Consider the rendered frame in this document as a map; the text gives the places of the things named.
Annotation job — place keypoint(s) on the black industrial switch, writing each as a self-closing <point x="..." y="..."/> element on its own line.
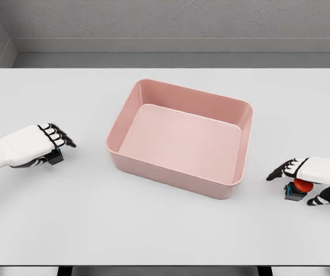
<point x="55" y="157"/>

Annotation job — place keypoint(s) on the pink rectangular basket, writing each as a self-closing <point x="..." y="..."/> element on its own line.
<point x="182" y="135"/>

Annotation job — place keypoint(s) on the red-button industrial switch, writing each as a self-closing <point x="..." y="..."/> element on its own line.
<point x="298" y="189"/>

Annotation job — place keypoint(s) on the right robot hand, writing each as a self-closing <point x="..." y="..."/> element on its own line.
<point x="321" y="171"/>

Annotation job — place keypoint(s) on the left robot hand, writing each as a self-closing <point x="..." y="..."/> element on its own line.
<point x="30" y="145"/>

